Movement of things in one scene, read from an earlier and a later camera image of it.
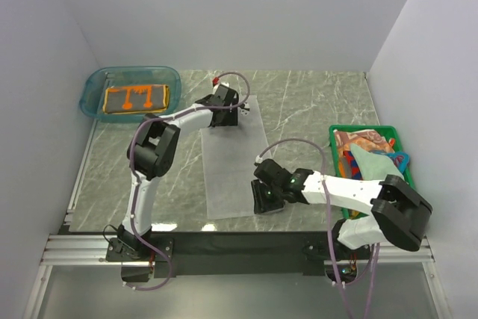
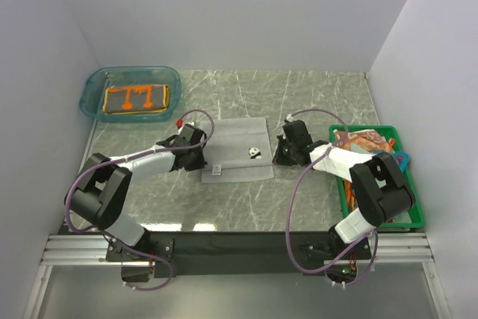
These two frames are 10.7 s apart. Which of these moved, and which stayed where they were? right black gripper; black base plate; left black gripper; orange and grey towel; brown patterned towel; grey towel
Moved: right black gripper; left black gripper; grey towel
Stayed: orange and grey towel; black base plate; brown patterned towel
